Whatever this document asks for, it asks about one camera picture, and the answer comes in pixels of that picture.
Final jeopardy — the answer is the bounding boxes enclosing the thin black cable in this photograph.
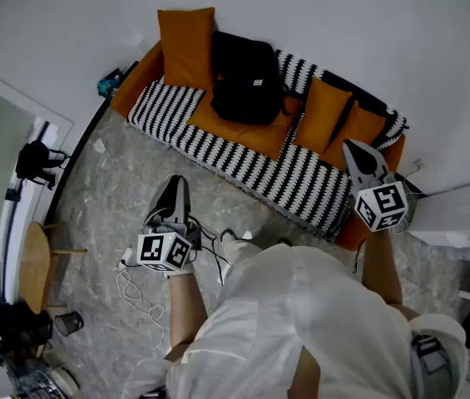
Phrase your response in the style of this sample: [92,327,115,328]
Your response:
[186,214,231,286]
[350,238,368,274]

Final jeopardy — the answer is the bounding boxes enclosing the person's white shirt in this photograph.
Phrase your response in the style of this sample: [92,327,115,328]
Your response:
[121,243,468,399]

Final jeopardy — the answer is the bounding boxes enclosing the teal tissue pack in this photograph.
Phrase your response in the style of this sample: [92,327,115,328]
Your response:
[96,67,124,99]

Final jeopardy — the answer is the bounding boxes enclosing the person's right forearm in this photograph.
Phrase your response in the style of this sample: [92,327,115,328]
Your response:
[361,226,421,322]

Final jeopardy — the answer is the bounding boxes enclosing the person's beige trouser leg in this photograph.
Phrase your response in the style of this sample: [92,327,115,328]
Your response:
[220,234,263,287]

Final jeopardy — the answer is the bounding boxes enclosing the white wrist band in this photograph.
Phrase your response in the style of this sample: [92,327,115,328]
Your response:
[166,261,196,280]

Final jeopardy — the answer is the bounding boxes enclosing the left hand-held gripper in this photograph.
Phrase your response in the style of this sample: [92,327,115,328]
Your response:
[136,175,203,273]

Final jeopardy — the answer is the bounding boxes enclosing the black mesh bin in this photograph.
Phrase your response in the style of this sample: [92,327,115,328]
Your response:
[54,311,85,337]

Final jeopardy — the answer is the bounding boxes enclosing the black backpack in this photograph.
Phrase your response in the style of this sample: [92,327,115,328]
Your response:
[210,30,304,126]

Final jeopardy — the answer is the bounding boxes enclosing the orange sofa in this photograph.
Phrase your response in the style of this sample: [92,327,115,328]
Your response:
[110,42,410,252]

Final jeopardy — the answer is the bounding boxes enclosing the round white device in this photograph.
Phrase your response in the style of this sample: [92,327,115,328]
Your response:
[47,366,80,399]

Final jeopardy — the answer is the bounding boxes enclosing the gray shoulder strap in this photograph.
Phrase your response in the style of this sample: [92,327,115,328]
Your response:
[410,332,455,399]

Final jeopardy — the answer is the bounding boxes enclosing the large orange cushion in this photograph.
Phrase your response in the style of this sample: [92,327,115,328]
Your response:
[157,7,215,91]

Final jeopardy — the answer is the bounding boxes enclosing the white charger cable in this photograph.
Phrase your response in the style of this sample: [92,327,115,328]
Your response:
[112,247,167,348]

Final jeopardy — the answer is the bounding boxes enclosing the flat orange cushion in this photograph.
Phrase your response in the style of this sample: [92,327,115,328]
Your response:
[186,91,304,162]

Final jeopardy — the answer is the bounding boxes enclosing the round wooden side table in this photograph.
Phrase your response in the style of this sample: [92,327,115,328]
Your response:
[18,220,88,315]

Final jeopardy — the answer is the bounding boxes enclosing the person's left forearm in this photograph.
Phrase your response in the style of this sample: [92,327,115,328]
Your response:
[167,270,209,361]

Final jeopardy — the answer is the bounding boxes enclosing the black storage box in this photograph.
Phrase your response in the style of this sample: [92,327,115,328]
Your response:
[0,301,52,355]

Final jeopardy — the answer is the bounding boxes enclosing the black bag with straps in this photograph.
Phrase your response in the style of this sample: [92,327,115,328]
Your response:
[14,140,72,190]

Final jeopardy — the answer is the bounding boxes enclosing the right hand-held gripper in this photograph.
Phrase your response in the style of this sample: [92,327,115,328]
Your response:
[341,139,417,233]

